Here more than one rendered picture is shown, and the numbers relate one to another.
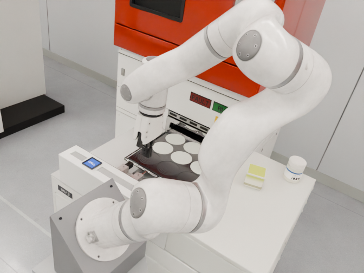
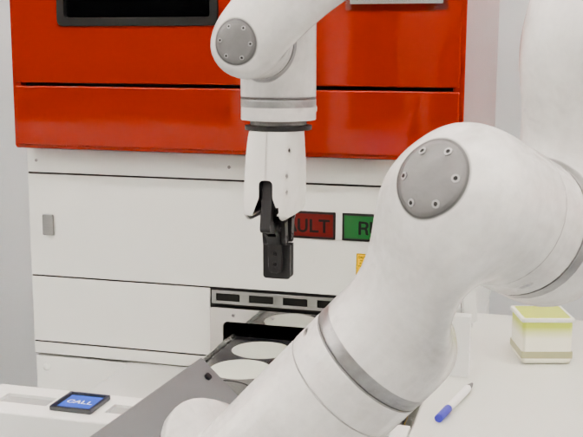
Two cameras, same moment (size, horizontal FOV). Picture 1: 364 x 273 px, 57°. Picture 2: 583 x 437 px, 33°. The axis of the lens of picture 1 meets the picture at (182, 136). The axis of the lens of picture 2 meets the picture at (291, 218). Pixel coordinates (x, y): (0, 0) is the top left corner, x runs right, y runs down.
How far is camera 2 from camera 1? 57 cm
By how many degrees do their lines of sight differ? 26
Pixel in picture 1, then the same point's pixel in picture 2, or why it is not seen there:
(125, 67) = (56, 210)
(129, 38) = (67, 112)
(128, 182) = not seen: hidden behind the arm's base
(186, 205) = (551, 166)
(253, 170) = (533, 312)
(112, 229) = (311, 397)
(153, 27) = (136, 61)
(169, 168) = not seen: hidden behind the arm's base
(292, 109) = not seen: outside the picture
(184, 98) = (253, 238)
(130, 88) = (251, 20)
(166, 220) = (529, 193)
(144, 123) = (278, 148)
